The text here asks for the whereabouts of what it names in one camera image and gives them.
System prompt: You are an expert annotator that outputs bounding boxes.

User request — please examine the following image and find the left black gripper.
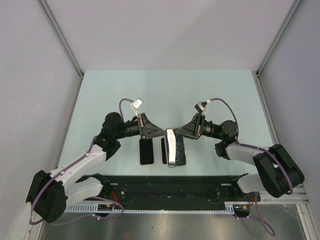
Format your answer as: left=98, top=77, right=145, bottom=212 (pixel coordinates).
left=114, top=113, right=167, bottom=140

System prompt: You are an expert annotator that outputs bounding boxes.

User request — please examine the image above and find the aluminium frame post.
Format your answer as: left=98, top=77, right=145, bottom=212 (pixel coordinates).
left=256, top=0, right=305, bottom=76
left=36, top=0, right=85, bottom=78

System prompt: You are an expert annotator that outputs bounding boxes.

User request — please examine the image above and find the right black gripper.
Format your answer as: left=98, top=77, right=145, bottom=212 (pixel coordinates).
left=174, top=113, right=223, bottom=140

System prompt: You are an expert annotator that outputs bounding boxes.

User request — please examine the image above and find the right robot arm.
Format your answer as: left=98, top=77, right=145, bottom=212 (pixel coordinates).
left=174, top=113, right=305, bottom=201

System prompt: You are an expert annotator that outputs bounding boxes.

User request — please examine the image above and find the black phone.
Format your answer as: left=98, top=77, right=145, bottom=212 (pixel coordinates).
left=160, top=137, right=169, bottom=165

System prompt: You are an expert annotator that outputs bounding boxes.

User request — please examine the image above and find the right aluminium frame post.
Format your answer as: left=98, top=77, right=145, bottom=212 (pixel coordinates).
left=256, top=0, right=305, bottom=76

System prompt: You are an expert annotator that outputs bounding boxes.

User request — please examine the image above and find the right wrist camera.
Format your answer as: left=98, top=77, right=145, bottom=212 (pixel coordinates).
left=194, top=101, right=209, bottom=115

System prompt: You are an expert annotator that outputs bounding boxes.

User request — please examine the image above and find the clear phone case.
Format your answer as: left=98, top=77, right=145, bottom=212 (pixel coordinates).
left=164, top=128, right=178, bottom=168

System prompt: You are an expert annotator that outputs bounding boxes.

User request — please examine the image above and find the left aluminium frame post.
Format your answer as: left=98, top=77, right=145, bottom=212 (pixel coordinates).
left=36, top=0, right=85, bottom=78

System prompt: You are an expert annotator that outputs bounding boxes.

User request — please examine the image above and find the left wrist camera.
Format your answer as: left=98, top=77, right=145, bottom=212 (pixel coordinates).
left=131, top=98, right=143, bottom=110

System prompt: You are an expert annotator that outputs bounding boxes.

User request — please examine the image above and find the blue phone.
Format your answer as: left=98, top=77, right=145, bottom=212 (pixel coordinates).
left=139, top=138, right=154, bottom=165
left=174, top=133, right=187, bottom=167

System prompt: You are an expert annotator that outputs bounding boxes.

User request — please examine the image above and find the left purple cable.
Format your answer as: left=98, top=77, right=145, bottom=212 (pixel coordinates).
left=28, top=98, right=133, bottom=226

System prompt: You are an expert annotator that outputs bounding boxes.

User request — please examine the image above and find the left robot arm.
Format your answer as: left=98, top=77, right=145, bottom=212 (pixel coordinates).
left=26, top=112, right=167, bottom=223

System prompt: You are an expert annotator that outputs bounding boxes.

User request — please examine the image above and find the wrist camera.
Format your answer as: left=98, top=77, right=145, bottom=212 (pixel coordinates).
left=131, top=98, right=143, bottom=110
left=194, top=101, right=209, bottom=115

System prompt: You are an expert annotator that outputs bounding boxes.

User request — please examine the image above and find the white cable duct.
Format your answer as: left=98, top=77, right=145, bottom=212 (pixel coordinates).
left=64, top=202, right=252, bottom=215

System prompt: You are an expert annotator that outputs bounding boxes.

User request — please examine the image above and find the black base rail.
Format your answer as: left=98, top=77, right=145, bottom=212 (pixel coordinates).
left=49, top=174, right=276, bottom=211

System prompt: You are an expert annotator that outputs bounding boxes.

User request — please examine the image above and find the pink phone case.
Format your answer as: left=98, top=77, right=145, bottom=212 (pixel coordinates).
left=160, top=137, right=170, bottom=166

